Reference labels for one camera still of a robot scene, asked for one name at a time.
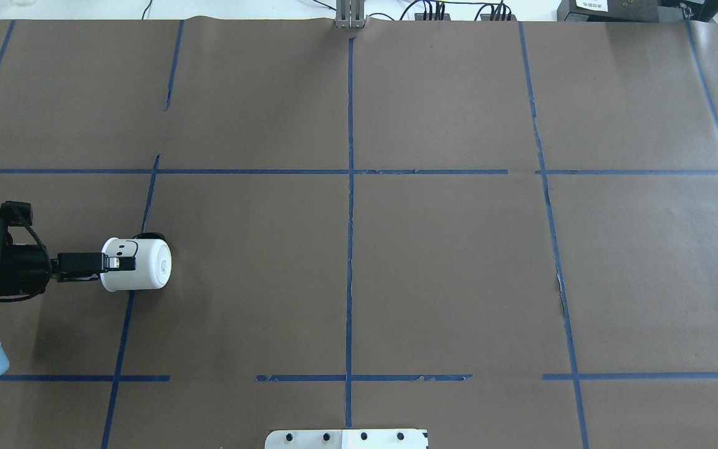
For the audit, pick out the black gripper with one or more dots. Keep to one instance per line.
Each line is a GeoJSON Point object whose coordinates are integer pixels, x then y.
{"type": "Point", "coordinates": [24, 269]}

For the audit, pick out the white mug with smiley face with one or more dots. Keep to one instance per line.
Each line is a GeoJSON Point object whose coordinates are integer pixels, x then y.
{"type": "Point", "coordinates": [153, 263]}

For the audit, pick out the lower horizontal blue tape strip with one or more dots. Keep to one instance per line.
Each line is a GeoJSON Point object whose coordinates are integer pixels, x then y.
{"type": "Point", "coordinates": [368, 377]}

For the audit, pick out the long horizontal blue tape strip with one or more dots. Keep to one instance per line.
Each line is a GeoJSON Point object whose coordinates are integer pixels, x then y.
{"type": "Point", "coordinates": [222, 171]}

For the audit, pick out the white metal mounting plate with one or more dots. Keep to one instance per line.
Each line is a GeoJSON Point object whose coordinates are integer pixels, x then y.
{"type": "Point", "coordinates": [349, 438]}

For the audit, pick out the centre vertical blue tape strip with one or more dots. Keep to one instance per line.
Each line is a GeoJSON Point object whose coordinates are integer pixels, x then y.
{"type": "Point", "coordinates": [348, 380]}

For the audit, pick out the brown paper table cover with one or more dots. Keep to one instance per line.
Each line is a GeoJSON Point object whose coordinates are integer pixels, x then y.
{"type": "Point", "coordinates": [452, 274]}

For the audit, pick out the black power strip with plugs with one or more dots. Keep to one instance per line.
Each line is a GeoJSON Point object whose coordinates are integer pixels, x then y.
{"type": "Point", "coordinates": [468, 11]}

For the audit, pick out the right vertical blue tape strip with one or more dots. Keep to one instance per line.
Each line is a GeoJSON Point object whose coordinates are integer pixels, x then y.
{"type": "Point", "coordinates": [544, 178]}

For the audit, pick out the black device with white label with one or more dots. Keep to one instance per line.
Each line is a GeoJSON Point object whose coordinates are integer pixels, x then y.
{"type": "Point", "coordinates": [618, 11]}

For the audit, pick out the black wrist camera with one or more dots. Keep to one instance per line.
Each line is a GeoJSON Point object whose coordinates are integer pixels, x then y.
{"type": "Point", "coordinates": [14, 214]}

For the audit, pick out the grey aluminium post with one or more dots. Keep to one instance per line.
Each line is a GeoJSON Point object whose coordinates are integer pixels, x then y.
{"type": "Point", "coordinates": [350, 14]}

